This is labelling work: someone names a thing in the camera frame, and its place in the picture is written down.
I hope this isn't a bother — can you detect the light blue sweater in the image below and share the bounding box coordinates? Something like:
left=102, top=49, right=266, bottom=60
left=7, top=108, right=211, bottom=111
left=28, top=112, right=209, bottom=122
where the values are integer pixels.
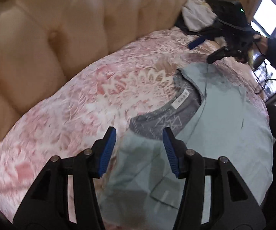
left=98, top=63, right=274, bottom=229

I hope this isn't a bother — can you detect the person's right hand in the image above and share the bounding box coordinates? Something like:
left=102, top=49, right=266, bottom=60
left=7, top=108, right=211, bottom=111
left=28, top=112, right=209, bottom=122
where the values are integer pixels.
left=253, top=34, right=271, bottom=56

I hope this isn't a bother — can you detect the dark navy garment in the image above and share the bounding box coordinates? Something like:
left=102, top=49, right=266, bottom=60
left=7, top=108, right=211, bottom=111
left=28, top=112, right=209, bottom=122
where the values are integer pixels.
left=174, top=13, right=200, bottom=36

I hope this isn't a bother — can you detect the grey garment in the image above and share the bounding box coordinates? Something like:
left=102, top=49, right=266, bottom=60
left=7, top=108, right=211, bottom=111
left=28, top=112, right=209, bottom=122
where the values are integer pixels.
left=182, top=0, right=217, bottom=32

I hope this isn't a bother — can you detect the pink floral lace sofa cover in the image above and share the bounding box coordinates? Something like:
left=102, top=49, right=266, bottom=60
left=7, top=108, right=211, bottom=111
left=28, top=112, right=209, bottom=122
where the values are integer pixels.
left=0, top=29, right=274, bottom=229

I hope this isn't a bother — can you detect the tufted peach leather sofa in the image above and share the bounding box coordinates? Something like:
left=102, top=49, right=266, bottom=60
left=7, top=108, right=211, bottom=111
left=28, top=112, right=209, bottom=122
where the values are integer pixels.
left=0, top=0, right=213, bottom=159

